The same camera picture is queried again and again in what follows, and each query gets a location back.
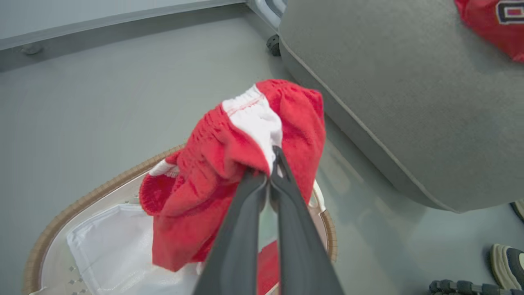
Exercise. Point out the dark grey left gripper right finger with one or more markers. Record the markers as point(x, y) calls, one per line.
point(299, 246)

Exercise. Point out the black ribbed bar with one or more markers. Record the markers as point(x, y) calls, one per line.
point(470, 287)

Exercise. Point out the white mesh garment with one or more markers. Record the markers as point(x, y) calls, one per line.
point(114, 246)

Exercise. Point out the grey fabric sofa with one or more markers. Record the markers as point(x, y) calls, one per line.
point(389, 102)

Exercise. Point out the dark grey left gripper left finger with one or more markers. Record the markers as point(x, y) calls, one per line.
point(237, 246)

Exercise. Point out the red shorts with white stripe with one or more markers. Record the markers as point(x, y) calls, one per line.
point(204, 184)

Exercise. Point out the white woven laundry basket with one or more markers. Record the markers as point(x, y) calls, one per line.
point(61, 221)

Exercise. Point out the beige navy sneaker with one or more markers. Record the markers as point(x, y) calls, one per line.
point(507, 266)

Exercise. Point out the red jersey with printed letters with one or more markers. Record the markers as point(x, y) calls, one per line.
point(483, 24)

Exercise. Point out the grey partition support leg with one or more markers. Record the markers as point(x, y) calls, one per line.
point(268, 8)

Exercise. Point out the black caster wheel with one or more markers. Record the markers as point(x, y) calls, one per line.
point(274, 44)

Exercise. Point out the grey partition bottom rail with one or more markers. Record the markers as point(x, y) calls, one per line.
point(102, 20)

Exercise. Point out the grey floor foot pad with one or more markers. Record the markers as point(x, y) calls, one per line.
point(32, 49)

